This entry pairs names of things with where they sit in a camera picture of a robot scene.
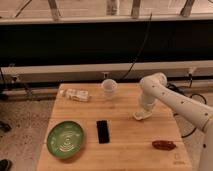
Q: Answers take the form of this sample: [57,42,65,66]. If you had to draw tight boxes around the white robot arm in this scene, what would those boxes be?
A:
[138,73,213,171]

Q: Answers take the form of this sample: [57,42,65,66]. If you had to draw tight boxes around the clear plastic cup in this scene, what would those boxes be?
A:
[101,79,117,100]

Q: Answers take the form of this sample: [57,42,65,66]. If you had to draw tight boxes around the brown sausage toy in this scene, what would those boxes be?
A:
[152,140,176,150]

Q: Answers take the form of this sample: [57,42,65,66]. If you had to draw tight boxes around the black rectangular block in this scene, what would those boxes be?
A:
[96,120,110,144]

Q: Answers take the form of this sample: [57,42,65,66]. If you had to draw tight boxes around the green plate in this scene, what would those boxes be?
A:
[47,121,84,159]

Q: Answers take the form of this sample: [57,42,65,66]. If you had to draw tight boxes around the black hanging cable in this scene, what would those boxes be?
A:
[118,12,153,83]

